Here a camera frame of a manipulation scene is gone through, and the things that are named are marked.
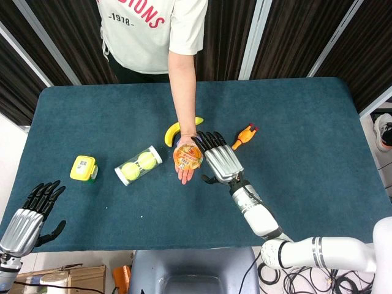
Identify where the person's bare forearm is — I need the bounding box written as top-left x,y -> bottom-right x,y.
167,50 -> 198,138

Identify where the orange round snack packet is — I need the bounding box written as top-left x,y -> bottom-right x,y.
173,144 -> 204,170

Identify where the orange rubber chicken toy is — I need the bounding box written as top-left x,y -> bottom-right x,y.
231,123 -> 260,151

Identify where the white printed t-shirt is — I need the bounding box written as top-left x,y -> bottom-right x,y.
97,0 -> 209,75

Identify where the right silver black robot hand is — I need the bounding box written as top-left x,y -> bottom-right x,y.
191,130 -> 245,186

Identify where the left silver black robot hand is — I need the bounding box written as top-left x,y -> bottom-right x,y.
0,179 -> 67,258

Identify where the clear tennis ball tube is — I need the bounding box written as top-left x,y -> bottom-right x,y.
114,145 -> 163,187

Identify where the person's open hand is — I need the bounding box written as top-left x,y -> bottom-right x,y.
175,135 -> 203,186

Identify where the teal table cloth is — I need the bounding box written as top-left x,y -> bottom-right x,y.
0,77 -> 392,254

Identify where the yellow lidded box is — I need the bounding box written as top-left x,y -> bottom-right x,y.
69,155 -> 99,184

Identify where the yellow banana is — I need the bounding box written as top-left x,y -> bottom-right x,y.
164,116 -> 205,148

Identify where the black cable bundle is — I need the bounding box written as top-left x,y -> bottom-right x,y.
257,262 -> 376,294

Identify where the yellow-green tennis ball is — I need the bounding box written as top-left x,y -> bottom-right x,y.
121,162 -> 140,181
137,151 -> 156,170

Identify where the white sneaker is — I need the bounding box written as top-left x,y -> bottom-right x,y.
374,113 -> 392,153

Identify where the brown cardboard box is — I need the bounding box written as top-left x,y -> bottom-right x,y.
13,263 -> 107,294

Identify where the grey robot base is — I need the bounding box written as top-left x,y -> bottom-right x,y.
127,246 -> 261,294

